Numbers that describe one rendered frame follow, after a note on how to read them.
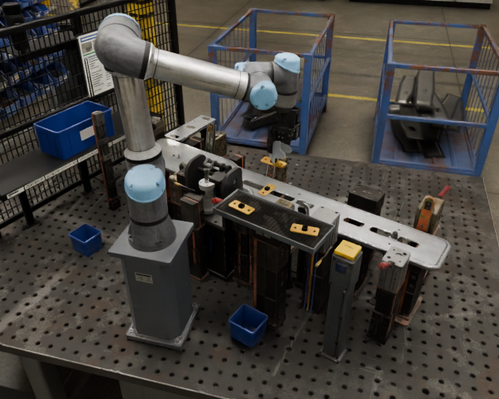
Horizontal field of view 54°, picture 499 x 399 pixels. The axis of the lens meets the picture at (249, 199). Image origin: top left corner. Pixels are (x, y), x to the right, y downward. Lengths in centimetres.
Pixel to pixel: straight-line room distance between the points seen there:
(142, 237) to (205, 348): 48
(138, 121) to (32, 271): 96
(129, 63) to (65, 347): 104
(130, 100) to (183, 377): 89
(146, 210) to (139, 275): 24
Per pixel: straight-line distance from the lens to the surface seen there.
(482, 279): 222
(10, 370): 285
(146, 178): 147
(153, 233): 152
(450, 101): 456
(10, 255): 235
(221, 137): 230
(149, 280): 161
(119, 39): 132
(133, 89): 147
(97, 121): 224
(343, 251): 146
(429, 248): 180
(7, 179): 222
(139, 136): 153
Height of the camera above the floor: 209
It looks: 34 degrees down
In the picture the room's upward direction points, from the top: straight up
